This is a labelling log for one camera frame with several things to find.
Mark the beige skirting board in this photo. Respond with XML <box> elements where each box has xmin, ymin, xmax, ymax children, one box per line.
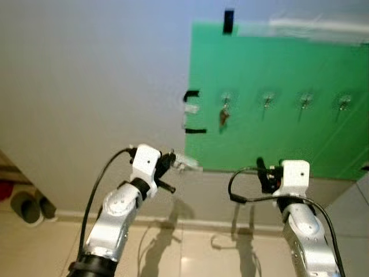
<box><xmin>55</xmin><ymin>209</ymin><xmax>289</xmax><ymax>231</ymax></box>

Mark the brown wooden door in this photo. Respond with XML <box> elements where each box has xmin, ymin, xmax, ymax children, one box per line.
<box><xmin>0</xmin><ymin>149</ymin><xmax>21</xmax><ymax>185</ymax></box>

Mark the red shoe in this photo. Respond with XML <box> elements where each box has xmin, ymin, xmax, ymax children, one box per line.
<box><xmin>0</xmin><ymin>180</ymin><xmax>12</xmax><ymax>200</ymax></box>

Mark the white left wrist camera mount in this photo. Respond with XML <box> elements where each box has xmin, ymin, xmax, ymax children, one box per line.
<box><xmin>131</xmin><ymin>144</ymin><xmax>161</xmax><ymax>185</ymax></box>

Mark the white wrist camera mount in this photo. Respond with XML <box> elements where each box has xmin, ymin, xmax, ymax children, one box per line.
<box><xmin>131</xmin><ymin>144</ymin><xmax>161</xmax><ymax>185</ymax></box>
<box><xmin>275</xmin><ymin>160</ymin><xmax>311</xmax><ymax>197</ymax></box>

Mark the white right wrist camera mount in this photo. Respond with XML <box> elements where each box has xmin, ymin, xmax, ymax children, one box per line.
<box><xmin>275</xmin><ymin>160</ymin><xmax>311</xmax><ymax>197</ymax></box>

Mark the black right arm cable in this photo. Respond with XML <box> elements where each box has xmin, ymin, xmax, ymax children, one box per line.
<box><xmin>228</xmin><ymin>167</ymin><xmax>347</xmax><ymax>277</ymax></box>

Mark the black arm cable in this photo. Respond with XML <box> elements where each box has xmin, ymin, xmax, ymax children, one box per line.
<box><xmin>81</xmin><ymin>147</ymin><xmax>136</xmax><ymax>257</ymax></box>
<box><xmin>228</xmin><ymin>167</ymin><xmax>347</xmax><ymax>277</ymax></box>

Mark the green wall board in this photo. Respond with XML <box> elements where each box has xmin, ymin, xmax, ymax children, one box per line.
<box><xmin>184</xmin><ymin>21</ymin><xmax>369</xmax><ymax>181</ymax></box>

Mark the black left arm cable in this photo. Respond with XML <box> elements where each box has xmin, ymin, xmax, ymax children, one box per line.
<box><xmin>81</xmin><ymin>147</ymin><xmax>136</xmax><ymax>257</ymax></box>

